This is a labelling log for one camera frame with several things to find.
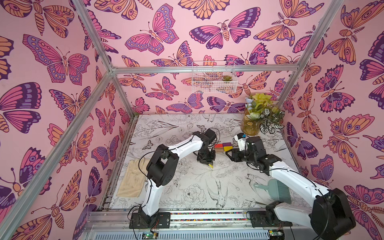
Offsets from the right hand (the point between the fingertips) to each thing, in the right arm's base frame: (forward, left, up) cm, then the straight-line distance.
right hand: (230, 150), depth 84 cm
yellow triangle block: (-5, +10, -9) cm, 15 cm away
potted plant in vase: (+25, -22, +5) cm, 33 cm away
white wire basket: (+42, +8, +20) cm, 48 cm away
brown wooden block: (+9, +4, -13) cm, 16 cm away
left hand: (-4, +8, -9) cm, 13 cm away
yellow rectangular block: (+10, -2, -13) cm, 17 cm away
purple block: (+13, -2, -14) cm, 19 cm away
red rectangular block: (+12, +4, -13) cm, 18 cm away
